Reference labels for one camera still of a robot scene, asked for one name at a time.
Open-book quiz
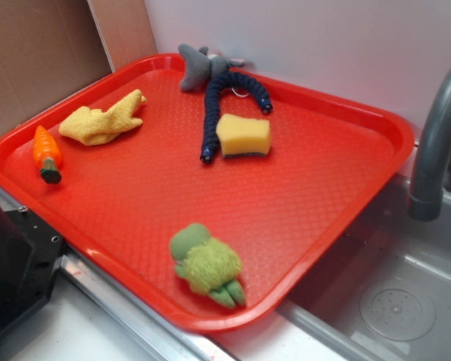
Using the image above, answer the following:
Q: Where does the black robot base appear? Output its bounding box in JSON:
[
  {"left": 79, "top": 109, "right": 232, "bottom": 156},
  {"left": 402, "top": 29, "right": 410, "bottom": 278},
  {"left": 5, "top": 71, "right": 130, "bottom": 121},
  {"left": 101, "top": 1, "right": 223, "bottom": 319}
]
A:
[{"left": 0, "top": 206, "right": 64, "bottom": 338}]

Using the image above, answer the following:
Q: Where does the yellow sponge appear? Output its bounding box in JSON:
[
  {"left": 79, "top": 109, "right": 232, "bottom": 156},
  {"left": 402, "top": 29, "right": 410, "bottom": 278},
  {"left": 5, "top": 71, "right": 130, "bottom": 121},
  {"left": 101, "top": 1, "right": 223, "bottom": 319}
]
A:
[{"left": 216, "top": 114, "right": 271, "bottom": 157}]

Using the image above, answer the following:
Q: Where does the red plastic tray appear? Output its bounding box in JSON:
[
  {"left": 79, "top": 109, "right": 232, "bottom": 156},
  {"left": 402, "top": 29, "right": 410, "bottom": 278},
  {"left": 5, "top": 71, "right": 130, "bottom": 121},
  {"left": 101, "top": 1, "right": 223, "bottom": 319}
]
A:
[{"left": 0, "top": 54, "right": 414, "bottom": 334}]

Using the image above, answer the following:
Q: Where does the green plush toy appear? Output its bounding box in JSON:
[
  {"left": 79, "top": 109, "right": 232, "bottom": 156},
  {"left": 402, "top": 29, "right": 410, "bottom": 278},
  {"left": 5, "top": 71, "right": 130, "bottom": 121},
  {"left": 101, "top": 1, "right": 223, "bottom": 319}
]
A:
[{"left": 169, "top": 223, "right": 246, "bottom": 309}]

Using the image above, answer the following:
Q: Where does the grey plush elephant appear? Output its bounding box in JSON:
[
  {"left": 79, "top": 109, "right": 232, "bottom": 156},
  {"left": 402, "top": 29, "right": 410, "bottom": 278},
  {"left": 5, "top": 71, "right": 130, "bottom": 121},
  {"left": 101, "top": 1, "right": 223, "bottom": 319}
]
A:
[{"left": 178, "top": 44, "right": 246, "bottom": 92}]

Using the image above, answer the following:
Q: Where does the yellow cloth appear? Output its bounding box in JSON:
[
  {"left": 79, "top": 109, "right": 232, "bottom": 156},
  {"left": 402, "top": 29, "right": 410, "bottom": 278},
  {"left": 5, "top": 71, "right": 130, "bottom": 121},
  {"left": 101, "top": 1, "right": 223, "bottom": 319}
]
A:
[{"left": 59, "top": 89, "right": 147, "bottom": 146}]

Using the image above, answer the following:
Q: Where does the orange toy carrot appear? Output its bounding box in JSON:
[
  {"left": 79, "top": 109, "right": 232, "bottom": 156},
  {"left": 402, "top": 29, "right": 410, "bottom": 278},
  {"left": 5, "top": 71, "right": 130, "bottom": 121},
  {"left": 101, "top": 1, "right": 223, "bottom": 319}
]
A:
[{"left": 32, "top": 126, "right": 62, "bottom": 184}]

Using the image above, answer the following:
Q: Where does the grey toy sink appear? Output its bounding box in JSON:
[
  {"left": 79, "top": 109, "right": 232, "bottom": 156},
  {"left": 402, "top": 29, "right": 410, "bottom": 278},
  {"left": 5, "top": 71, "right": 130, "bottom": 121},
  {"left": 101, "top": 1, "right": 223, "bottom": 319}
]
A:
[{"left": 216, "top": 178, "right": 451, "bottom": 360}]

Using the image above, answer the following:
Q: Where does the grey faucet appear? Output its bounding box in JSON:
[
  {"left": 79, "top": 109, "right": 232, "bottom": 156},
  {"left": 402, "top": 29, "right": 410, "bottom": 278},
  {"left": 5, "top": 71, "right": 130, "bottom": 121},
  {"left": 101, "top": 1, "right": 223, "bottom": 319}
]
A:
[{"left": 407, "top": 69, "right": 451, "bottom": 221}]

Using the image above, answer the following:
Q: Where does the brown cardboard panel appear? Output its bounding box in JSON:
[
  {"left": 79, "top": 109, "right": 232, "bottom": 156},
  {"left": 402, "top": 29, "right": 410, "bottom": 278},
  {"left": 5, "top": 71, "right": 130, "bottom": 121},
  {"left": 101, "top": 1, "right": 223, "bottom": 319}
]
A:
[{"left": 0, "top": 1, "right": 156, "bottom": 137}]

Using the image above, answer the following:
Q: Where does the dark blue braided rope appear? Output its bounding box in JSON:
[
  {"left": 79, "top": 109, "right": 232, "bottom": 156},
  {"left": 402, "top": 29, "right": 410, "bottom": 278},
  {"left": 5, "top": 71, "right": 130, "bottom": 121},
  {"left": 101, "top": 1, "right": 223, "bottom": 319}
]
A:
[{"left": 199, "top": 71, "right": 274, "bottom": 165}]

